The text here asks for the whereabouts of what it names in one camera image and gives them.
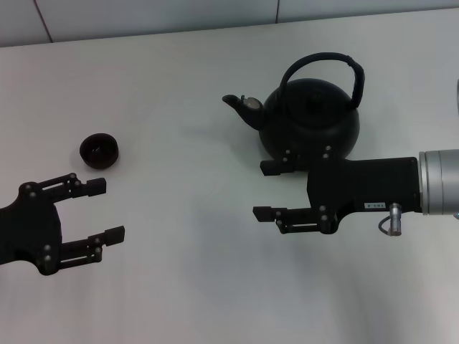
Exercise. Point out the dark round teacup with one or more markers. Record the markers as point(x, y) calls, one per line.
point(99, 162)

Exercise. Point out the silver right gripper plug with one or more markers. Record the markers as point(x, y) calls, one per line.
point(395, 220)

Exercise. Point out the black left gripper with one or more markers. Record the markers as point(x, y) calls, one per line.
point(32, 229)

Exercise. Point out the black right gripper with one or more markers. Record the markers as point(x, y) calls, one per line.
point(365, 184)

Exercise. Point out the black round teapot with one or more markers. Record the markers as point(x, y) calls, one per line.
point(312, 118)

